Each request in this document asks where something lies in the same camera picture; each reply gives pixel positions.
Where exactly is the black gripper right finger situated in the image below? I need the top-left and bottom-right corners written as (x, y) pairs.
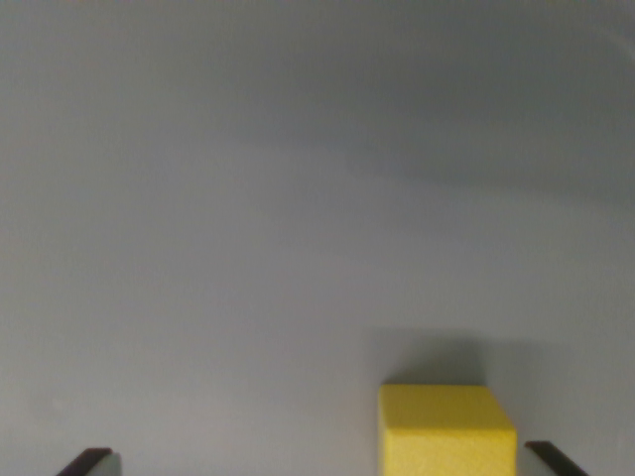
top-left (521, 440), bottom-right (590, 476)

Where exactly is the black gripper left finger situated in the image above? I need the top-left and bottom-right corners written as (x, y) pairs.
top-left (55, 447), bottom-right (122, 476)

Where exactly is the yellow cube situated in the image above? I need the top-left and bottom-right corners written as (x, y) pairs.
top-left (377, 384), bottom-right (518, 476)

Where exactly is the grey plastic tray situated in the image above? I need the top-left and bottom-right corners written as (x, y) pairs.
top-left (0, 0), bottom-right (635, 476)

